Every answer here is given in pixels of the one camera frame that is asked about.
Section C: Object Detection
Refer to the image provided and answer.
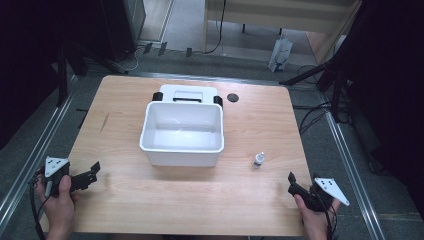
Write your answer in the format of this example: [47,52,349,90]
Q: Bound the dark cabinet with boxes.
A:
[99,0,148,64]

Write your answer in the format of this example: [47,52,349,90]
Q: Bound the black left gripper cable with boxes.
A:
[29,169,51,240]

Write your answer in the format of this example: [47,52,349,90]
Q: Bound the white box lid black latches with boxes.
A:
[152,83,224,110]

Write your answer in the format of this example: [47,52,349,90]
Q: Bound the black floor cables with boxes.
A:
[292,63,335,136]

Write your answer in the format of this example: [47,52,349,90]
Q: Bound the person's right hand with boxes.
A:
[293,194,342,240]

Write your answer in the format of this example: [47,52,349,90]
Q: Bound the metal floor rail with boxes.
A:
[0,74,80,229]
[126,71,282,87]
[319,92,388,240]

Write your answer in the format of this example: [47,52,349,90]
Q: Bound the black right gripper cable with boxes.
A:
[313,191,338,240]

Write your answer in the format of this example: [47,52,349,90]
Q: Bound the white plastic storage box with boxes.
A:
[138,100,225,168]

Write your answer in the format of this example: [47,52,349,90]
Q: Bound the black hanging cable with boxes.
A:
[203,0,228,55]

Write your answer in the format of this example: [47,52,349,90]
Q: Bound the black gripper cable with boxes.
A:
[29,169,51,240]
[313,191,338,240]

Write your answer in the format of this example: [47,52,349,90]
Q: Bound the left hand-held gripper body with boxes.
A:
[43,155,74,198]

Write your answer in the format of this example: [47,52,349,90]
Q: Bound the small clear bottle white cap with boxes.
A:
[252,151,266,170]

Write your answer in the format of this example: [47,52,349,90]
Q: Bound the black curtain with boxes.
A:
[346,0,424,214]
[0,0,111,151]

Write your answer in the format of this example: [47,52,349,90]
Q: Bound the black metal stand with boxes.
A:
[55,42,130,108]
[279,49,355,124]

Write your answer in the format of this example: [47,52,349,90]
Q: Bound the person's left hand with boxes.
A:
[35,174,81,234]

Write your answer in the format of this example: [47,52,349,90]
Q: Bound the light wooden bench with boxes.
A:
[202,0,364,65]

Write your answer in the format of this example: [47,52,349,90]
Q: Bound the white paper bag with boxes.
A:
[267,35,294,74]

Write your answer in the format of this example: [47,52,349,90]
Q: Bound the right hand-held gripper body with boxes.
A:
[308,175,351,213]

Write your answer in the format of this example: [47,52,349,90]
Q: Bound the white floor cable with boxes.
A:
[123,45,145,73]

